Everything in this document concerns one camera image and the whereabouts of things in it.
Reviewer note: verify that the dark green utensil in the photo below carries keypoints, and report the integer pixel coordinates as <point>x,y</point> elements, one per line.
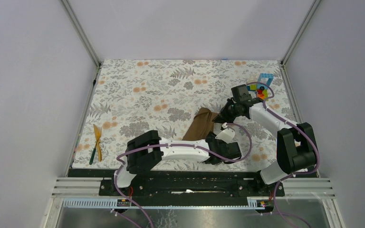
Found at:
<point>95,149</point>

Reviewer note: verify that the colourful toy block structure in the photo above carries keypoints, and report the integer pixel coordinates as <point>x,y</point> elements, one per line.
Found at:
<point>261,87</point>

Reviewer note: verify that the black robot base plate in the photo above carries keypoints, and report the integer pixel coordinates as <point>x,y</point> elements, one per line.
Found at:
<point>176,188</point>

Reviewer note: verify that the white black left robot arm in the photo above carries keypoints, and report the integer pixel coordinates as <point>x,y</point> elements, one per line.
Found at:
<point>147,150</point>

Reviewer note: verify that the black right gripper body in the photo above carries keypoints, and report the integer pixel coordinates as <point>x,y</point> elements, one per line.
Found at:
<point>234,108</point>

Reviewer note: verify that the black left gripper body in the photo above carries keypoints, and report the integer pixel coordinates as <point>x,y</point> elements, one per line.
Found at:
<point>211,134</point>

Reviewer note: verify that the floral patterned table mat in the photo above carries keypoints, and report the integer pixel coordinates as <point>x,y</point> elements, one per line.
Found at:
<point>132,97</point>

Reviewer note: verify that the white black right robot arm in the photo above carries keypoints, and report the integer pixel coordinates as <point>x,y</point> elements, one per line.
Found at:
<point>296,146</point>

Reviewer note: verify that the yellow plastic fork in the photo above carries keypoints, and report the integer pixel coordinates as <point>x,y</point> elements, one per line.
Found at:
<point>98,134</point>

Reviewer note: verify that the brown cloth napkin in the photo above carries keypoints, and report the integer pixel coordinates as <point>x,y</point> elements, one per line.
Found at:
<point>201,125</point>

